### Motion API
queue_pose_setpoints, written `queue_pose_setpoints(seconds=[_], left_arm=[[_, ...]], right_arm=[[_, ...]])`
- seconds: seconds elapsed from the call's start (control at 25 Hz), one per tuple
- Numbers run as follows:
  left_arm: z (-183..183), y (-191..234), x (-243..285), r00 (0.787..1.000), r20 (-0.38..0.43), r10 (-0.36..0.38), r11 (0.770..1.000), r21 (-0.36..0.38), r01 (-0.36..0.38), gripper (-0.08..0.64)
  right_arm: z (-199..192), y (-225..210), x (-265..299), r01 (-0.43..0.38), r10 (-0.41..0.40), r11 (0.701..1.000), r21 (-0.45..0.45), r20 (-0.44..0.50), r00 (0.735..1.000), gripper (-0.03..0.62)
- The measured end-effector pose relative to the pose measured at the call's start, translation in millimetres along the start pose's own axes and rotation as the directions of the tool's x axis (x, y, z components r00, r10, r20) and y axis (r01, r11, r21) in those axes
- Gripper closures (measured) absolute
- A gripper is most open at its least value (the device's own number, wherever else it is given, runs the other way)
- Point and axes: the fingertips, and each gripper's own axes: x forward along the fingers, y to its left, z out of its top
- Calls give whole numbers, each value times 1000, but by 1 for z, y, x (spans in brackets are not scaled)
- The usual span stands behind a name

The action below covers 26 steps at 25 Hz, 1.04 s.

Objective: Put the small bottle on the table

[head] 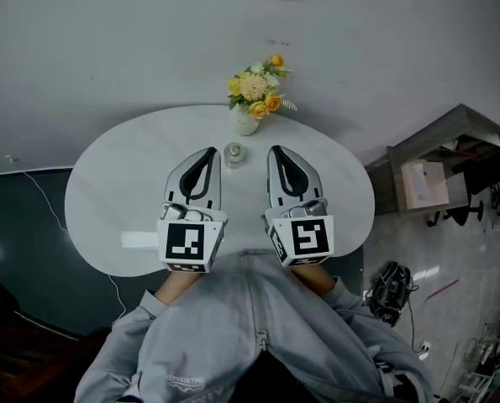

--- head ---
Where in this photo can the white floor socket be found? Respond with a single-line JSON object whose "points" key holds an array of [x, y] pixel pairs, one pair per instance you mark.
{"points": [[424, 346]]}

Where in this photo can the white wall outlet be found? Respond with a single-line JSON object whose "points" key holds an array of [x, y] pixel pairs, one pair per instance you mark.
{"points": [[11, 158]]}

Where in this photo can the black office chair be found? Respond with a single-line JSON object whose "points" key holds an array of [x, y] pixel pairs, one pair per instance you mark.
{"points": [[485, 174]]}

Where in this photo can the white ceramic vase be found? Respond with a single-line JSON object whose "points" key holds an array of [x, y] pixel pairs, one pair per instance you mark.
{"points": [[244, 125]]}

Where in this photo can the dark brown wooden furniture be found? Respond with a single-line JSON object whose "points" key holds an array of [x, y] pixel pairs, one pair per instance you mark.
{"points": [[22, 359]]}

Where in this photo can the person's right forearm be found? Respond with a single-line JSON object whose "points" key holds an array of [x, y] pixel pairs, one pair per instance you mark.
{"points": [[314, 279]]}

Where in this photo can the grey zip hoodie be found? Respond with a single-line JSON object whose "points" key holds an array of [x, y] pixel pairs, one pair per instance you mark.
{"points": [[216, 330]]}

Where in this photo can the wooden side desk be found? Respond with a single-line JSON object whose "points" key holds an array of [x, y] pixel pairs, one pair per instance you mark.
{"points": [[455, 126]]}

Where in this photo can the white oval marble table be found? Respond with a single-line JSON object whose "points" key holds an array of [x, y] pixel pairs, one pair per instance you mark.
{"points": [[119, 183]]}

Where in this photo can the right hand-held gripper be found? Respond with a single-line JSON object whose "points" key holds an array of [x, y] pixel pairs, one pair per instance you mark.
{"points": [[310, 237]]}

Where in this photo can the white metal rack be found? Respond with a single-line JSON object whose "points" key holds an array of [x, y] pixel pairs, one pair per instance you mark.
{"points": [[497, 363]]}

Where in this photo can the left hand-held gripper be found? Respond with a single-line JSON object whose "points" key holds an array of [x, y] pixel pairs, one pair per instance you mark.
{"points": [[184, 242]]}

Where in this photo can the yellow flower bouquet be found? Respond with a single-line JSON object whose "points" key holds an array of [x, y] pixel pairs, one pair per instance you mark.
{"points": [[251, 86]]}

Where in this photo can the black shirt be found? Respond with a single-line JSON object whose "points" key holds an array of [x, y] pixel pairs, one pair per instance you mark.
{"points": [[308, 384]]}

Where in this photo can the pale pink box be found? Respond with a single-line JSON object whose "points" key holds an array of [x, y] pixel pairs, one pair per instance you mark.
{"points": [[424, 185]]}

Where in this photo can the person's left forearm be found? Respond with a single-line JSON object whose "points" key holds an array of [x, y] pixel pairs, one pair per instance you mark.
{"points": [[176, 288]]}

